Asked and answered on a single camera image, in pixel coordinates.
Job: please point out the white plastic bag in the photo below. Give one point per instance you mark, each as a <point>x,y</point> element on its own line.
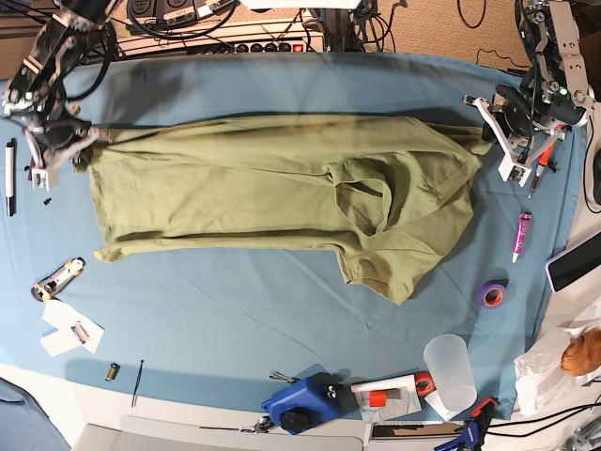
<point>540,379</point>

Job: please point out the orange screwdriver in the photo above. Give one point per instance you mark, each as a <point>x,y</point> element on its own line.
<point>540,168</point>

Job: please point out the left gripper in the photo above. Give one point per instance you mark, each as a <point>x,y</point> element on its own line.
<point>525,125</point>

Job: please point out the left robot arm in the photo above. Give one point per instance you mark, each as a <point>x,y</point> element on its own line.
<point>550,36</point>

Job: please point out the purple glue tube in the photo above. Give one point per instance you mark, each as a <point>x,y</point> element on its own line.
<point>521,231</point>

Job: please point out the orange grey utility knife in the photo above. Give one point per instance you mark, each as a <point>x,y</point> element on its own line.
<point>46,289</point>

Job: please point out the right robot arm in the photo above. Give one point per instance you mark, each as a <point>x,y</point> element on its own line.
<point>36,99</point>

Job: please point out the smartphone in lilac case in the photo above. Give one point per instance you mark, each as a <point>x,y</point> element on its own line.
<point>566,268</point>

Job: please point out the blue black clamp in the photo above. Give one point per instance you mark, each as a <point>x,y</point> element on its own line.
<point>472,434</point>

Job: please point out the translucent plastic cup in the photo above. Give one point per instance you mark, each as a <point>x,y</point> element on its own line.
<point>448,363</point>

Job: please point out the blue plastic device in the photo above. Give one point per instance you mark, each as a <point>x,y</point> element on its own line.
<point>302,405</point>

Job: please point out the red tape roll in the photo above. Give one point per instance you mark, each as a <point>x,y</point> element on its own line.
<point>424,383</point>

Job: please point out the white marker pen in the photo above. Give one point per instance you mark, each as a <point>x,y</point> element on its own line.
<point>10,152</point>

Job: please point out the purple tape roll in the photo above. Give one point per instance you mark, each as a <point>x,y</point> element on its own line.
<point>492,294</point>

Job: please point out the olive green t-shirt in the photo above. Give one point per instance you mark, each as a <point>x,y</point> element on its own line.
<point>390,196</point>

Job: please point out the brown round object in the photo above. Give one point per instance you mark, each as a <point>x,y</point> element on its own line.
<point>582,356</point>

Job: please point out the white power strip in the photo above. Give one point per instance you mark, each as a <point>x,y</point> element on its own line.
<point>278,35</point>

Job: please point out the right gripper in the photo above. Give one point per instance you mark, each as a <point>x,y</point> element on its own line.
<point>56,142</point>

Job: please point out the small green battery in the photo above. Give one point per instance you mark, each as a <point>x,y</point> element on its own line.
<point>112,372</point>

